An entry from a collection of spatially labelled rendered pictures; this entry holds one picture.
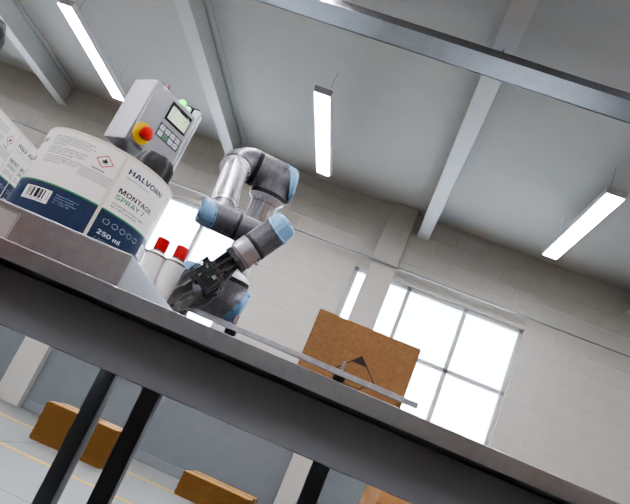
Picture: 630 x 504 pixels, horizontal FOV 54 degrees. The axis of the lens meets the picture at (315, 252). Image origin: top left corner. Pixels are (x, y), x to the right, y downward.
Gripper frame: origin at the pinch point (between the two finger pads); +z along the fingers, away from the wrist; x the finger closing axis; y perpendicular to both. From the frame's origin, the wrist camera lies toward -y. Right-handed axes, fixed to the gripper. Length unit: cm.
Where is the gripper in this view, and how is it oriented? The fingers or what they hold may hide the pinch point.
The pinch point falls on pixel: (170, 307)
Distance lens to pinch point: 154.8
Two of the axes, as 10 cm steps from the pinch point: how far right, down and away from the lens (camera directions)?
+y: 0.9, -2.8, -9.6
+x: 6.1, 7.8, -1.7
